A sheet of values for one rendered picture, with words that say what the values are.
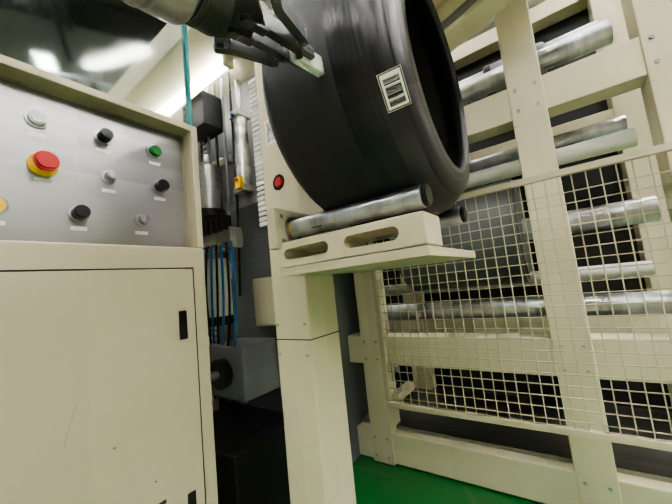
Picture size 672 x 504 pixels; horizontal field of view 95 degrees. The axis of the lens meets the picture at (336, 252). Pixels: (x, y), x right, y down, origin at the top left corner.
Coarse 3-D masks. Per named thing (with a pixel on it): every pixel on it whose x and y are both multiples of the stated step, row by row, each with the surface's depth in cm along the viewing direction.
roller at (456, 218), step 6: (450, 210) 80; (456, 210) 79; (462, 210) 78; (438, 216) 81; (444, 216) 80; (450, 216) 80; (456, 216) 79; (462, 216) 78; (444, 222) 81; (450, 222) 80; (456, 222) 80; (462, 222) 80; (390, 234) 90; (396, 234) 89; (372, 240) 95
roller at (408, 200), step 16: (400, 192) 58; (416, 192) 56; (336, 208) 67; (352, 208) 64; (368, 208) 62; (384, 208) 60; (400, 208) 58; (416, 208) 57; (288, 224) 75; (304, 224) 71; (320, 224) 69; (336, 224) 67; (352, 224) 66
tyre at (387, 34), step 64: (320, 0) 53; (384, 0) 49; (384, 64) 49; (448, 64) 85; (320, 128) 57; (384, 128) 52; (448, 128) 96; (320, 192) 66; (384, 192) 62; (448, 192) 66
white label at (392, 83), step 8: (400, 64) 48; (384, 72) 49; (392, 72) 49; (400, 72) 48; (384, 80) 49; (392, 80) 49; (400, 80) 49; (384, 88) 50; (392, 88) 49; (400, 88) 49; (384, 96) 50; (392, 96) 50; (400, 96) 50; (408, 96) 50; (392, 104) 50; (400, 104) 50; (408, 104) 50
